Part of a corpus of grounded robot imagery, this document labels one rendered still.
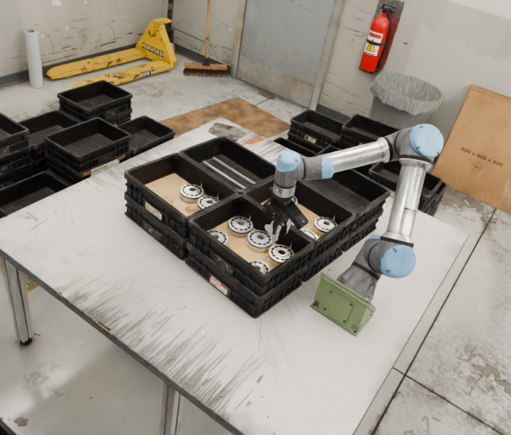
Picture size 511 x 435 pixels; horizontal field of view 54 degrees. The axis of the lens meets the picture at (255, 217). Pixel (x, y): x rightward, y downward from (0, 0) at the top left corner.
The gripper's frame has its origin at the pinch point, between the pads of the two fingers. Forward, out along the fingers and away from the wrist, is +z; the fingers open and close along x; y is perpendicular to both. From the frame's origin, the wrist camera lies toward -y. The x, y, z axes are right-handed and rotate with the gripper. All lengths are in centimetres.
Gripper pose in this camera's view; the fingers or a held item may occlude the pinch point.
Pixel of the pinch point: (280, 236)
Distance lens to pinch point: 186.0
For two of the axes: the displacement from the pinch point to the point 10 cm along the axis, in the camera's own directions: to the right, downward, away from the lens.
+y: -7.3, -5.0, 4.6
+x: -6.8, 4.4, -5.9
